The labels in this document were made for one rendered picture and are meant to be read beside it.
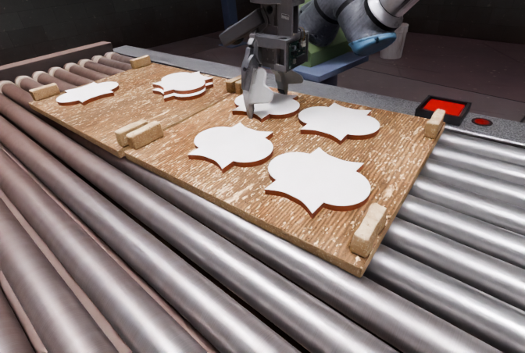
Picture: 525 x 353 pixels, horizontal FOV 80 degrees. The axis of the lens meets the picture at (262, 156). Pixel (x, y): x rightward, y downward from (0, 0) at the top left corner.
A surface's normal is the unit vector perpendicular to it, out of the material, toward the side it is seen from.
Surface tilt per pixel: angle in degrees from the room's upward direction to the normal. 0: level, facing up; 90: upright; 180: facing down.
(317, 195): 0
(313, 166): 0
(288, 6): 90
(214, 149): 0
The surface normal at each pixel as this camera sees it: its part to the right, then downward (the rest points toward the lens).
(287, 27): -0.61, 0.47
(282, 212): -0.07, -0.84
